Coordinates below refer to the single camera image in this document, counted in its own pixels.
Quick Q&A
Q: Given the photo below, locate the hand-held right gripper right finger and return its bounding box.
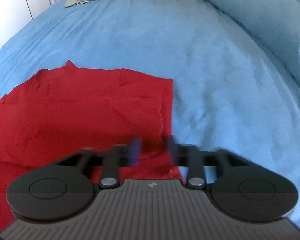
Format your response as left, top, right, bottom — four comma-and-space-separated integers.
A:
165, 136, 253, 190

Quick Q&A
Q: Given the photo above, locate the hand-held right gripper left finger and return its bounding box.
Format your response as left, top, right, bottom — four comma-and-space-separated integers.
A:
56, 137, 142, 189

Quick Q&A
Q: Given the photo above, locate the red garment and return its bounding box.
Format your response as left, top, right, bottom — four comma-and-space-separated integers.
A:
0, 60, 185, 233

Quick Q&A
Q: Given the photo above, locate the blue bed sheet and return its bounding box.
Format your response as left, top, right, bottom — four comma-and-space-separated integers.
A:
0, 0, 300, 232

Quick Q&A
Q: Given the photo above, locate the rolled light blue duvet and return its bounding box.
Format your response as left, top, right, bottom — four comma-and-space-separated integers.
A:
192, 0, 300, 91

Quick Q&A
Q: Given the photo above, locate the white wardrobe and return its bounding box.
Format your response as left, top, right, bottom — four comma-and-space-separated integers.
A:
0, 0, 56, 59

